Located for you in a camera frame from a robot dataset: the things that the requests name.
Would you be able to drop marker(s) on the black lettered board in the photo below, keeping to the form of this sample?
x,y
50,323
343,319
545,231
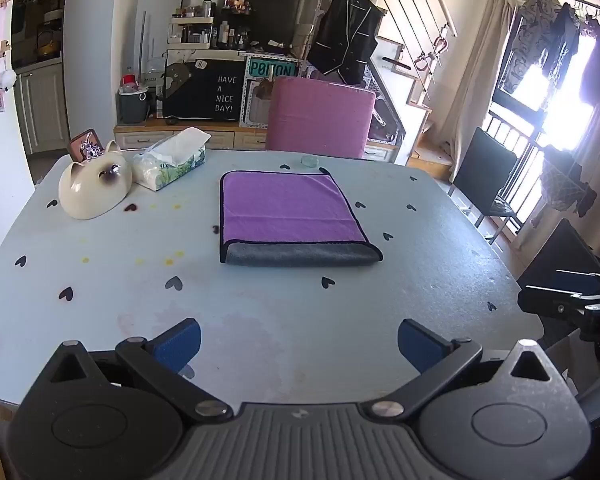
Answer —
x,y
205,90

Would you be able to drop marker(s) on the dark seat back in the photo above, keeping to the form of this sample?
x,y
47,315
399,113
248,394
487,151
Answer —
x,y
567,255

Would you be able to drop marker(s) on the beige curtain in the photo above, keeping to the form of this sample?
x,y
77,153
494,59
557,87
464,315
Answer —
x,y
472,80

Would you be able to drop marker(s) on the pink upholstered chair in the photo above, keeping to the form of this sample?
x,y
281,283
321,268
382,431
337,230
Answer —
x,y
319,115

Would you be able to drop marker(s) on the black jacket with white piping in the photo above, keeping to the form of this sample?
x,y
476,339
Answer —
x,y
345,35

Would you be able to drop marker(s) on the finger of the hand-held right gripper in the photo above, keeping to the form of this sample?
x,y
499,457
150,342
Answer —
x,y
577,280
545,301

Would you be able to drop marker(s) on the grey bucket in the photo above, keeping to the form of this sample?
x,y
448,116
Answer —
x,y
131,107

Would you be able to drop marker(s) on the white shelf organizer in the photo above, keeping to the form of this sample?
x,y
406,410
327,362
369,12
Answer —
x,y
190,32

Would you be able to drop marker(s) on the small clear glass coaster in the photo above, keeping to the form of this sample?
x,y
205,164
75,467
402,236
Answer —
x,y
310,161

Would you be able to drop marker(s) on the tissue pack with leaf print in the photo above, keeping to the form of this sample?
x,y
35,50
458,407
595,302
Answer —
x,y
167,162

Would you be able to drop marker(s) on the teal sign plate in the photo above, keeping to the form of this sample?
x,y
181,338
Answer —
x,y
272,68

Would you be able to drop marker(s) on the low wooden cabinet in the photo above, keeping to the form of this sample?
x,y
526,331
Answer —
x,y
240,137

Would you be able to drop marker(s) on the wooden staircase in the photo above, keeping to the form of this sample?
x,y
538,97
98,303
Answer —
x,y
405,80

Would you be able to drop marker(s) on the clothes on drying rack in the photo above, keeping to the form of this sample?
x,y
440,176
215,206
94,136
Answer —
x,y
562,190

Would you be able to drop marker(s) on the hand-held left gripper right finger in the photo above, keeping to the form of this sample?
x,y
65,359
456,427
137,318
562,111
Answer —
x,y
419,349

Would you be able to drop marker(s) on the black chair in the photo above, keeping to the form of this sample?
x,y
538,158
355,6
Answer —
x,y
485,172

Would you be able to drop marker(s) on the small brown box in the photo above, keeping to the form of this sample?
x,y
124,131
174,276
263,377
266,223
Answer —
x,y
86,144

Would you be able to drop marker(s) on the light blue heart print tablecloth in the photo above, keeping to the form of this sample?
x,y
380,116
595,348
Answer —
x,y
130,270

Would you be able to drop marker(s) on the white kitchen cabinet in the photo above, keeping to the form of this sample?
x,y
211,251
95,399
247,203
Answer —
x,y
42,107

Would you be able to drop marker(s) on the cat-shaped ceramic bowl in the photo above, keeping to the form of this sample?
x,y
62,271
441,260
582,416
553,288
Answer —
x,y
92,185

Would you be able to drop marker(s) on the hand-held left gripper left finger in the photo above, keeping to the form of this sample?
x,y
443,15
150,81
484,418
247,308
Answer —
x,y
180,344

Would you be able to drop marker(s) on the hanging patterned garment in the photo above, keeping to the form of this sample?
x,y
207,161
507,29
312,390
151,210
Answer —
x,y
530,40

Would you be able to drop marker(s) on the purple and grey towel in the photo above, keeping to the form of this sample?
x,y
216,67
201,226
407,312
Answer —
x,y
290,210

